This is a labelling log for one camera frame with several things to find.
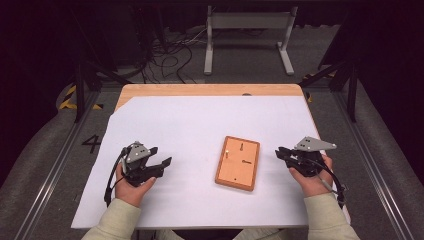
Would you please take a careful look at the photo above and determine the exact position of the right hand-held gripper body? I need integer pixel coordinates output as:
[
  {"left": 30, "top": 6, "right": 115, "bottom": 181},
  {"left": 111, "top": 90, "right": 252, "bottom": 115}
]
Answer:
[{"left": 286, "top": 135, "right": 337, "bottom": 178}]

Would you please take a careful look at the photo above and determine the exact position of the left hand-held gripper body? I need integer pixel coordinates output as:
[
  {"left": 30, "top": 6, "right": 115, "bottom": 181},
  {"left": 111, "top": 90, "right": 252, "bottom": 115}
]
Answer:
[{"left": 121, "top": 141, "right": 165, "bottom": 188}]

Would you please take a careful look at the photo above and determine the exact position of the wooden photo frame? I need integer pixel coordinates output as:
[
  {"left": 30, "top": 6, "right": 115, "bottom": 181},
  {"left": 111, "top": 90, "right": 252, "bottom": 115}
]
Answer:
[{"left": 214, "top": 135, "right": 261, "bottom": 192}]

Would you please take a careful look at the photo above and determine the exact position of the person's right hand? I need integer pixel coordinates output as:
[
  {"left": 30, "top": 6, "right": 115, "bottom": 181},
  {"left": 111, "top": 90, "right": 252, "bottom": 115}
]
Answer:
[{"left": 288, "top": 154, "right": 335, "bottom": 199}]

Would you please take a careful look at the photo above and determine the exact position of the person's left hand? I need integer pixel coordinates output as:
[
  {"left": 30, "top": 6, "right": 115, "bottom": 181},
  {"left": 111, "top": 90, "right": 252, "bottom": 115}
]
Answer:
[{"left": 114, "top": 172, "right": 157, "bottom": 209}]

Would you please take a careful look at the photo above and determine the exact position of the white paper sheet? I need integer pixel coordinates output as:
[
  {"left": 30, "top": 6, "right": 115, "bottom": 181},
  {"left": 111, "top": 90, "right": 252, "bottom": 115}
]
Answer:
[{"left": 70, "top": 95, "right": 352, "bottom": 230}]

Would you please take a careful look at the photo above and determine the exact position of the black metal stand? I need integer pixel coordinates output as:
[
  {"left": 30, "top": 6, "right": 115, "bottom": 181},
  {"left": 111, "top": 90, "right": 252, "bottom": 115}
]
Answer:
[
  {"left": 298, "top": 58, "right": 360, "bottom": 124},
  {"left": 73, "top": 58, "right": 132, "bottom": 124}
]

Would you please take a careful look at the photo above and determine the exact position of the person's left leg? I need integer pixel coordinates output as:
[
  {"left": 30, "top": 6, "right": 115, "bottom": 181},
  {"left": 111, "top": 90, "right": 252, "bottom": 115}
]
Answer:
[{"left": 155, "top": 229, "right": 185, "bottom": 240}]

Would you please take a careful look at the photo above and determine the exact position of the person's leg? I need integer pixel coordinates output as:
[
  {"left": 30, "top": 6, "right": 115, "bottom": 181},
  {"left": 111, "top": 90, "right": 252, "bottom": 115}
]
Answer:
[
  {"left": 233, "top": 227, "right": 282, "bottom": 240},
  {"left": 155, "top": 229, "right": 185, "bottom": 240}
]

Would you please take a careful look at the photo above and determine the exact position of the person's right leg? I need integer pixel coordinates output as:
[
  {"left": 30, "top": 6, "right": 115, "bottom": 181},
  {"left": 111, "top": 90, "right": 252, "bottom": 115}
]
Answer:
[{"left": 233, "top": 227, "right": 282, "bottom": 240}]

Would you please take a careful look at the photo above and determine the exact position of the white metal stand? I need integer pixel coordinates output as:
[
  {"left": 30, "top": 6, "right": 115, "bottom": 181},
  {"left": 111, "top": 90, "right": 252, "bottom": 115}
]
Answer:
[{"left": 203, "top": 5, "right": 299, "bottom": 76}]

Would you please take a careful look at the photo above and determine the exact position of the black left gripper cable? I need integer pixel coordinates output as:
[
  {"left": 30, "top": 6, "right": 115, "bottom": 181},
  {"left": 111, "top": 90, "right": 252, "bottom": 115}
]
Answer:
[{"left": 103, "top": 147, "right": 129, "bottom": 208}]

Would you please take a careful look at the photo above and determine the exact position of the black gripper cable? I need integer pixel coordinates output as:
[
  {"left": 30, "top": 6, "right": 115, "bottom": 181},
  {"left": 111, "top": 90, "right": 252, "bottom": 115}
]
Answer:
[
  {"left": 103, "top": 147, "right": 129, "bottom": 208},
  {"left": 308, "top": 157, "right": 348, "bottom": 210}
]

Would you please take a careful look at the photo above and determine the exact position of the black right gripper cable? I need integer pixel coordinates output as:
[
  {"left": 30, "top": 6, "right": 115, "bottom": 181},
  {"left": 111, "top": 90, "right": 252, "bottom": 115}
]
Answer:
[{"left": 308, "top": 157, "right": 348, "bottom": 210}]

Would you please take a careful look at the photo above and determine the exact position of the metal floor rail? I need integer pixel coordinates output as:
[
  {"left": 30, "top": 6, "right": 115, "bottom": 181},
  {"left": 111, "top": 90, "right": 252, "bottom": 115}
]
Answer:
[
  {"left": 331, "top": 90, "right": 416, "bottom": 240},
  {"left": 13, "top": 89, "right": 103, "bottom": 240}
]

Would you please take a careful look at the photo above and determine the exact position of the tangle of floor cables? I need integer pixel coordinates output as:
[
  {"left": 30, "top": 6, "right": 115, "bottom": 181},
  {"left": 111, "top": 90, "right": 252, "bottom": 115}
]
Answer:
[{"left": 142, "top": 28, "right": 208, "bottom": 85}]

